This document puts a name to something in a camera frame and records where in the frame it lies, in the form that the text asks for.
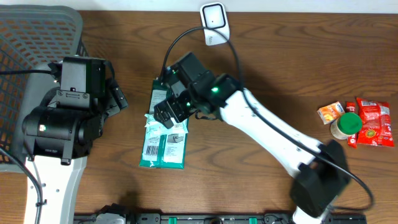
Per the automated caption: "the red snack bag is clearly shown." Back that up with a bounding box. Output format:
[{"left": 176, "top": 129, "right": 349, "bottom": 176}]
[{"left": 356, "top": 98, "right": 394, "bottom": 147}]

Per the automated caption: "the orange snack packet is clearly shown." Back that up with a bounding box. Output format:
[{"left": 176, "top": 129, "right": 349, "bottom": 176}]
[{"left": 317, "top": 101, "right": 345, "bottom": 124}]

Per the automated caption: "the green lid jar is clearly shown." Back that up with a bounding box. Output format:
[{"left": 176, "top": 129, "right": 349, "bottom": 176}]
[{"left": 330, "top": 112, "right": 363, "bottom": 139}]

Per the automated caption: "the green 3M gloves package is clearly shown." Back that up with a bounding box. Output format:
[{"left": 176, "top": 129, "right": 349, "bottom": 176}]
[{"left": 139, "top": 80, "right": 188, "bottom": 169}]

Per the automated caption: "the white barcode scanner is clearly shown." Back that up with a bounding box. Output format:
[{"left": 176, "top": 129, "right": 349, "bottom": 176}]
[{"left": 200, "top": 2, "right": 230, "bottom": 46}]

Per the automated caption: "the pale green wipes pack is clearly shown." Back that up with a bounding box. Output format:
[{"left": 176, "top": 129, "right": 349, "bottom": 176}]
[{"left": 145, "top": 114, "right": 188, "bottom": 138}]

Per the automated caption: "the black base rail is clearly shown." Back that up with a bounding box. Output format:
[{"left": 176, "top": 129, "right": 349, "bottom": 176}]
[{"left": 74, "top": 212, "right": 368, "bottom": 224}]

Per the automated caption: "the red instant coffee stick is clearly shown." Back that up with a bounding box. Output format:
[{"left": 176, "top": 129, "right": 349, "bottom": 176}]
[{"left": 346, "top": 102, "right": 358, "bottom": 149}]

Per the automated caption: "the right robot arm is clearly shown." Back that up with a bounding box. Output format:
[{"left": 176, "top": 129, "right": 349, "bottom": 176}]
[{"left": 154, "top": 52, "right": 349, "bottom": 223}]

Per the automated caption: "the grey plastic mesh basket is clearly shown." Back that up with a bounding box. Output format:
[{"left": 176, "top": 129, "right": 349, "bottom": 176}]
[{"left": 1, "top": 5, "right": 88, "bottom": 161}]

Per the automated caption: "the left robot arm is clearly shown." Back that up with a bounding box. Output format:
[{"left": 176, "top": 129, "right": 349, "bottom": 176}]
[{"left": 17, "top": 56, "right": 128, "bottom": 223}]

